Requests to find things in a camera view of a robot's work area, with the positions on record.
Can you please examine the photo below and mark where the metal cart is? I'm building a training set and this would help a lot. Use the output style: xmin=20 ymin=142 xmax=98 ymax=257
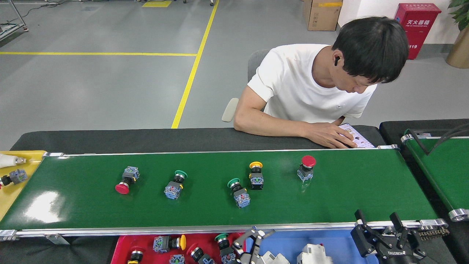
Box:
xmin=0 ymin=0 xmax=29 ymax=40

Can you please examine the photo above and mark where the white light bulb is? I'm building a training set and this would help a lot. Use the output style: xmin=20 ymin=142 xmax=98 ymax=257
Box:
xmin=0 ymin=153 xmax=27 ymax=169

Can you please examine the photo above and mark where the conveyor drive chain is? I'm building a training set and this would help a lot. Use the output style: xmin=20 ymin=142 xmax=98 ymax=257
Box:
xmin=418 ymin=227 xmax=450 ymax=241

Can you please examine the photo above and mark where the person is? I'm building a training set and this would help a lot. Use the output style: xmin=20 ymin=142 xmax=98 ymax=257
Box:
xmin=233 ymin=16 xmax=409 ymax=149

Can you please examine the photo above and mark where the blue plastic bin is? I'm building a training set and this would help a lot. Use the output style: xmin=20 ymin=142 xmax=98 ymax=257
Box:
xmin=244 ymin=230 xmax=380 ymax=264

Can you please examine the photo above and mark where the cardboard box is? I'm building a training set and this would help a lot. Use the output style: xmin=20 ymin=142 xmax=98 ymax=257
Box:
xmin=303 ymin=0 xmax=343 ymax=31

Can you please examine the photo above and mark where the person's right hand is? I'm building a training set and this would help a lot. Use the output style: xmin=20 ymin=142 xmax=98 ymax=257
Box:
xmin=302 ymin=122 xmax=358 ymax=149

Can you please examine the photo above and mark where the red plastic bin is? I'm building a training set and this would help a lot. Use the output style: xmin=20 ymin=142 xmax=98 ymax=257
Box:
xmin=111 ymin=233 xmax=245 ymax=264

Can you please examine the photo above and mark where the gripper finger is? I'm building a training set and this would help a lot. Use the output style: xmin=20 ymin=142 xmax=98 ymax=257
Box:
xmin=240 ymin=249 xmax=266 ymax=264
xmin=233 ymin=228 xmax=276 ymax=253

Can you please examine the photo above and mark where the grey office chair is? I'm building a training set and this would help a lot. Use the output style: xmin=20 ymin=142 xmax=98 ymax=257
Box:
xmin=222 ymin=49 xmax=270 ymax=123

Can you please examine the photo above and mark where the green conveyor belt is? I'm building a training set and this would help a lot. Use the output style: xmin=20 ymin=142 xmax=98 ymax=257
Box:
xmin=400 ymin=128 xmax=469 ymax=222
xmin=0 ymin=148 xmax=449 ymax=241

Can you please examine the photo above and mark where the white circuit breaker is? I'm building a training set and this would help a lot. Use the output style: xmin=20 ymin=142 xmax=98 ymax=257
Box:
xmin=256 ymin=250 xmax=290 ymax=264
xmin=296 ymin=243 xmax=334 ymax=264

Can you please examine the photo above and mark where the red fire extinguisher box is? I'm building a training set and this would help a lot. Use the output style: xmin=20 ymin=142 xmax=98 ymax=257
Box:
xmin=395 ymin=3 xmax=442 ymax=60

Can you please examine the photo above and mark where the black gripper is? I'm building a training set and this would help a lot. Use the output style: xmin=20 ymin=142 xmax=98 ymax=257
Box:
xmin=351 ymin=210 xmax=426 ymax=264

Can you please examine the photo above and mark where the black cable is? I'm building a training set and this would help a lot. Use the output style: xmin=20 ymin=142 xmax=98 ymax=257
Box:
xmin=407 ymin=124 xmax=469 ymax=155

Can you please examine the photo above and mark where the smartphone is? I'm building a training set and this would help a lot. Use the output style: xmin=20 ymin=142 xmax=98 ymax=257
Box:
xmin=339 ymin=123 xmax=376 ymax=149

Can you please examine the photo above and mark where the potted plant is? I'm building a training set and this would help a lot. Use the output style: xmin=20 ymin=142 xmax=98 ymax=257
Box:
xmin=446 ymin=0 xmax=469 ymax=69

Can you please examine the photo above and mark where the yellow tray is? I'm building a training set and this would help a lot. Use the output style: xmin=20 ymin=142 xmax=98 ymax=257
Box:
xmin=0 ymin=150 xmax=47 ymax=220

